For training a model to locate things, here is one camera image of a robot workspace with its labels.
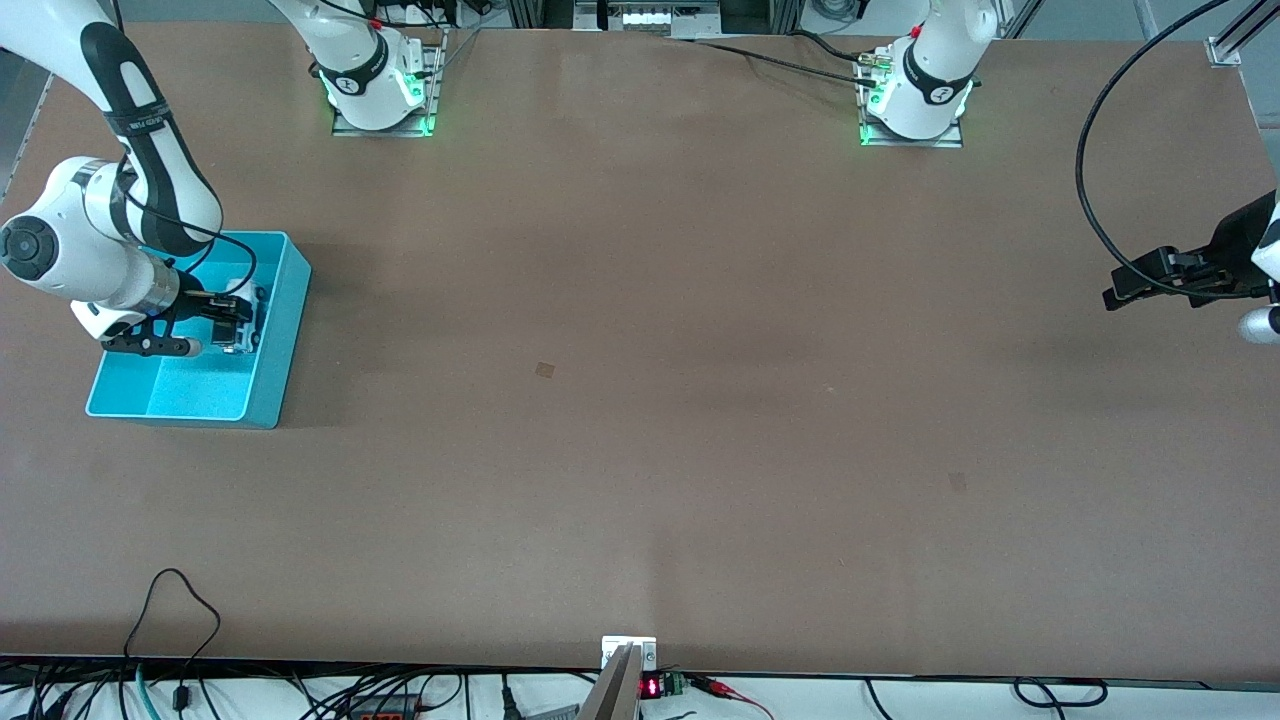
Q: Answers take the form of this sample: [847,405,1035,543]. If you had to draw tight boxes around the red clip lead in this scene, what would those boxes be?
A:
[685,675,776,720]

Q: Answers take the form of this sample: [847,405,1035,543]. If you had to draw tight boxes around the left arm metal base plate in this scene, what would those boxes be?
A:
[858,50,966,149]

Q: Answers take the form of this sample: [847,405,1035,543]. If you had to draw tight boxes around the teal plastic bin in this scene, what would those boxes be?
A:
[85,229,312,431]

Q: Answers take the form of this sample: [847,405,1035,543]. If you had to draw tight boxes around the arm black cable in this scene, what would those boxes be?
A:
[1076,0,1280,301]
[110,0,259,301]

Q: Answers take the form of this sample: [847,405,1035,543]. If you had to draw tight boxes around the aluminium camera mount bar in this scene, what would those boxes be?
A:
[578,645,641,720]

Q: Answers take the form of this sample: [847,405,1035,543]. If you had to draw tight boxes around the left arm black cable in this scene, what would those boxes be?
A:
[1076,0,1280,301]

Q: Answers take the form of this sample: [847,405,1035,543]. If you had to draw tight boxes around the grey control box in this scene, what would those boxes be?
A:
[575,0,723,39]

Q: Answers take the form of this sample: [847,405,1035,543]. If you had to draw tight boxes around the thin black looped cable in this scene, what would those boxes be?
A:
[122,568,223,713]

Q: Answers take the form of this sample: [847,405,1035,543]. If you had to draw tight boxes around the coiled black cable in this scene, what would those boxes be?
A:
[1013,677,1109,709]

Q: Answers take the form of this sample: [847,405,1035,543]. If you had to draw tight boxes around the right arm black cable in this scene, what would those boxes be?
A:
[110,0,259,301]

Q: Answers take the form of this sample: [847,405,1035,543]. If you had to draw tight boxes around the black cable across table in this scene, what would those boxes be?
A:
[690,35,886,89]

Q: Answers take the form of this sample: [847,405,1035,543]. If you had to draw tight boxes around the aluminium corner bracket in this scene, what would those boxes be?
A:
[1207,0,1280,68]

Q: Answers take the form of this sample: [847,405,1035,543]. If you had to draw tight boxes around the white mounting plate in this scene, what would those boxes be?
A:
[601,636,658,671]

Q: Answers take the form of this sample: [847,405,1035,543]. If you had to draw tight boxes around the white toy jeep black roof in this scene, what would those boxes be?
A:
[208,278,269,357]

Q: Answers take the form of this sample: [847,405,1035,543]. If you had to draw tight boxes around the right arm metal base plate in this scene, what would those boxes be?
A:
[332,28,448,138]

